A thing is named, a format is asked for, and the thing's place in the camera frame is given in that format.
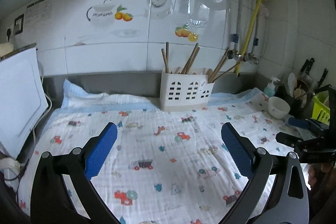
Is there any green plastic basket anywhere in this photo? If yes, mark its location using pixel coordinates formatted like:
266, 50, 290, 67
311, 92, 330, 125

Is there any wall power socket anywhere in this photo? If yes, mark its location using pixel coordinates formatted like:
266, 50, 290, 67
14, 14, 24, 35

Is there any metal tap with hose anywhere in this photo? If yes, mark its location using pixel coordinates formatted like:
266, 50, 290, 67
243, 37, 259, 65

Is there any black handled knife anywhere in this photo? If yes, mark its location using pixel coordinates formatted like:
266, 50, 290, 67
299, 57, 315, 80

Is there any wooden chopstick crossing long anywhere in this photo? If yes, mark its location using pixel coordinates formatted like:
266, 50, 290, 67
208, 48, 229, 84

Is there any white utensil holder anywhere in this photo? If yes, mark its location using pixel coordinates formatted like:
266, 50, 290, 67
159, 68, 214, 112

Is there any yellow gas hose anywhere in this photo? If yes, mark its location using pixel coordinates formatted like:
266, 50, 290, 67
235, 0, 265, 75

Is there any metal water valve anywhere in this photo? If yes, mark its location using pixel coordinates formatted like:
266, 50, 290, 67
228, 34, 243, 62

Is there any printed white blue cloth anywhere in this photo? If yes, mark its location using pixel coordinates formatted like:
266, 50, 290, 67
18, 80, 306, 223

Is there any white ceramic bowl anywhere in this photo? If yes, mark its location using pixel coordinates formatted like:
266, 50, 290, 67
268, 97, 290, 119

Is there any white appliance box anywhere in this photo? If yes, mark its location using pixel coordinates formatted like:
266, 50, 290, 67
1, 44, 48, 159

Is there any teal soap dispenser bottle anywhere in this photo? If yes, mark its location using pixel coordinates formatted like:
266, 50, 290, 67
263, 77, 280, 98

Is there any wooden chopstick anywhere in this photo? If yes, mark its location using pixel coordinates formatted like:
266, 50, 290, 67
181, 43, 199, 74
209, 52, 228, 83
185, 47, 200, 75
161, 48, 169, 74
212, 62, 240, 83
165, 42, 169, 73

